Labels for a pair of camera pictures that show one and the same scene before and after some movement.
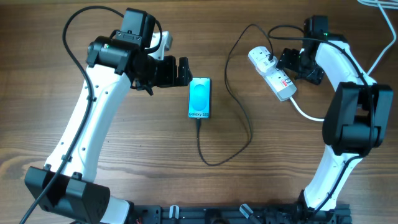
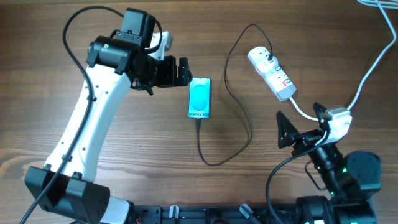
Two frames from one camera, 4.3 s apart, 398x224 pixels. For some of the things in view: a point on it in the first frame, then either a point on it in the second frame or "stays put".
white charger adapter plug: x=265 y=65 stays put
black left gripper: x=169 y=78 stays put
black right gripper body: x=296 y=63 -> x=308 y=139
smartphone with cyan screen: x=199 y=100 stays put
